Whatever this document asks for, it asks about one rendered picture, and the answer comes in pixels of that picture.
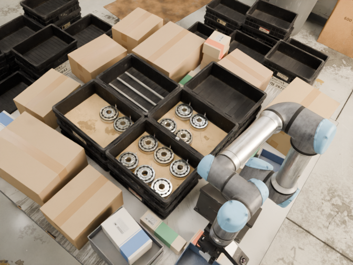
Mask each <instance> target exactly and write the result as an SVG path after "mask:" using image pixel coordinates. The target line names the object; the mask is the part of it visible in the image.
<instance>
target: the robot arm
mask: <svg viewBox="0 0 353 265"><path fill-rule="evenodd" d="M280 131H283V132H284V133H286V134H288V135H289V136H291V138H290V145H291V147H290V149H289V151H288V153H287V155H286V157H285V159H284V161H283V163H282V165H281V167H280V169H279V171H277V172H274V171H272V170H273V166H272V165H271V164H269V163H267V162H265V161H263V160H261V159H259V158H255V157H251V158H250V159H249V157H250V156H251V155H252V154H253V153H254V152H256V151H257V150H258V149H259V147H260V146H261V145H262V144H263V143H265V142H266V141H267V140H268V139H269V138H270V137H271V136H272V135H273V134H276V133H279V132H280ZM336 131H337V127H336V125H335V124H333V123H332V122H330V121H329V120H328V119H326V118H324V117H322V116H320V115H318V114H317V113H315V112H313V111H311V110H309V109H308V108H306V107H304V106H303V105H301V104H299V103H295V102H282V103H277V104H273V105H271V106H269V107H267V108H265V109H264V110H263V111H262V112H261V113H260V114H259V116H258V120H257V121H255V122H254V123H253V124H252V125H251V126H249V127H248V128H247V129H246V130H245V131H244V132H243V133H242V134H241V135H240V136H239V137H237V138H236V139H235V140H234V141H233V142H232V143H231V144H230V145H229V146H228V147H226V148H225V149H224V150H223V151H222V152H221V153H220V154H219V155H218V156H217V157H215V156H212V155H210V154H209V155H206V156H205V157H204V158H203V159H202V160H201V161H200V163H199V165H198V168H197V172H198V174H199V175H200V176H201V177H202V178H203V179H204V180H205V181H207V182H209V183H210V184H211V185H212V186H214V187H215V188H216V189H217V190H219V191H220V192H221V193H222V194H224V195H225V196H226V197H227V198H228V199H229V201H227V202H226V203H225V204H224V205H223V206H222V207H221V208H220V209H219V211H218V214H217V216H216V218H215V220H214V222H213V221H212V220H211V221H210V222H209V223H208V225H207V226H206V227H205V228H204V232H203V233H202V235H201V236H200V238H199V239H198V241H197V243H196V245H195V246H196V247H197V248H198V249H200V251H199V253H200V255H201V256H203V257H204V258H205V259H206V260H207V262H208V263H209V264H210V265H212V264H213V262H214V261H215V260H217V259H218V257H219V256H220V254H221V253H224V254H225V256H226V257H227V258H228V259H229V260H230V262H231V263H232V264H233V265H247V263H248V262H249V258H248V256H247V255H246V254H245V253H244V252H243V251H242V250H241V248H240V247H239V246H238V245H237V244H236V243H235V242H234V241H233V240H234V239H235V237H236V236H237V234H238V233H239V232H240V230H241V229H242V228H243V227H244V226H245V224H246V223H247V222H248V221H249V220H250V218H251V217H252V216H253V214H254V213H255V212H256V211H257V210H258V209H259V207H261V206H262V205H263V203H264V202H265V200H266V199H267V198H269V199H270V200H271V201H273V202H274V203H275V204H276V205H279V206H280V207H282V208H286V207H287V206H288V205H289V204H290V203H291V202H292V201H293V200H294V198H295V197H296V196H297V195H298V193H299V192H300V189H299V188H298V182H297V181H298V179H299V178H300V176H301V174H302V173H303V171H304V169H305V168H306V166H307V164H308V163H309V161H310V159H311V158H312V156H315V155H318V154H320V155H322V154H323V153H324V152H325V151H326V150H327V149H328V147H329V145H330V144H331V142H332V140H333V138H334V136H335V134H336ZM248 159H249V160H248ZM247 160H248V161H247ZM246 161H247V163H245V162H246ZM243 163H245V166H244V167H243V169H242V170H241V172H240V173H239V175H238V174H237V173H236V171H237V170H238V169H239V167H240V166H241V165H242V164H243ZM197 244H198V245H197ZM199 246H200V247H199Z"/></svg>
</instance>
